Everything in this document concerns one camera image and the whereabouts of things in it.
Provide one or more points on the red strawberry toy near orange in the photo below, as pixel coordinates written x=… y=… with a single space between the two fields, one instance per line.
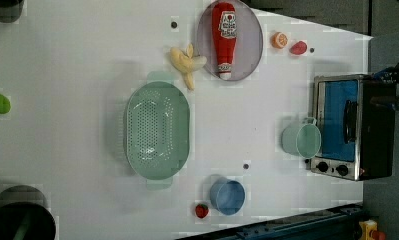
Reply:
x=298 y=48

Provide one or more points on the blue metal frame rail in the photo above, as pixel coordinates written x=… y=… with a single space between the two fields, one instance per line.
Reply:
x=338 y=223

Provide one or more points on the green mug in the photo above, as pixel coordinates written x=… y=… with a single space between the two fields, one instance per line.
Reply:
x=302 y=138

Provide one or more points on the black steel toaster oven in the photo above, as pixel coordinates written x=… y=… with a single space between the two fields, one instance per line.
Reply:
x=357 y=135

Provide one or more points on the black robot base upper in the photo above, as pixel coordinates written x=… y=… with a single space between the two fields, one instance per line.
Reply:
x=10 y=10

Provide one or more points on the grey round plate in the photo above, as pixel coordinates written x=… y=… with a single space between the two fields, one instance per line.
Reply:
x=249 y=46

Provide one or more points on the green oval plastic strainer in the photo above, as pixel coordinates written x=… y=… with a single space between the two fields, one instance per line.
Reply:
x=157 y=130

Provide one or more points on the peeled banana toy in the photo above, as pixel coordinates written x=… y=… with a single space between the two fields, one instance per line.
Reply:
x=187 y=63

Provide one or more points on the small red strawberry toy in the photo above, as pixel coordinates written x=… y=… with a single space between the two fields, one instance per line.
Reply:
x=201 y=210

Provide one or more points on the orange slice toy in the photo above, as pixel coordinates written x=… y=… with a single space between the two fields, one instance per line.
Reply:
x=279 y=40

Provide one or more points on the blue cup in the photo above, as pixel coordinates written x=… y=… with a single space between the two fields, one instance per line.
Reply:
x=227 y=196

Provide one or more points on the red ketchup bottle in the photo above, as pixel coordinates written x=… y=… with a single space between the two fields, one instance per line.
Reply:
x=224 y=33

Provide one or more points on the yellow red emergency button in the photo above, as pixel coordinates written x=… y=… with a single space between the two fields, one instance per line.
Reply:
x=370 y=231

